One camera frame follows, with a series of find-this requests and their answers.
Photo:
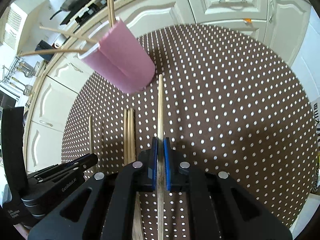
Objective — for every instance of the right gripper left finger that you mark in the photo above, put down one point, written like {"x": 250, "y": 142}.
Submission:
{"x": 103, "y": 206}

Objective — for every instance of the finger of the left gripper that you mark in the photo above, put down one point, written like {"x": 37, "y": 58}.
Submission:
{"x": 83, "y": 163}

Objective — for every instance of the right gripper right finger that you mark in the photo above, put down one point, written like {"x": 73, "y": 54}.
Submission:
{"x": 218, "y": 207}

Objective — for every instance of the brown polka dot tablecloth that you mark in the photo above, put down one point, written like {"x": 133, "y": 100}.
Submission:
{"x": 232, "y": 104}

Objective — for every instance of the pink cylindrical utensil holder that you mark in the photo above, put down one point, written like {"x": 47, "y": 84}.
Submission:
{"x": 121, "y": 60}

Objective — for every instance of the black electric kettle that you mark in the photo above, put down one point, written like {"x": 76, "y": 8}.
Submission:
{"x": 43, "y": 45}

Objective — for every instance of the upper lattice cabinet left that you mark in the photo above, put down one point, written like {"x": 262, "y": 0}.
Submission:
{"x": 18, "y": 22}

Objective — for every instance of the base cabinets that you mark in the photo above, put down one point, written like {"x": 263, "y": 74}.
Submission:
{"x": 69, "y": 91}

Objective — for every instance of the wall utensil rack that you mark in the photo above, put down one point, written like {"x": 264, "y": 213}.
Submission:
{"x": 18, "y": 75}

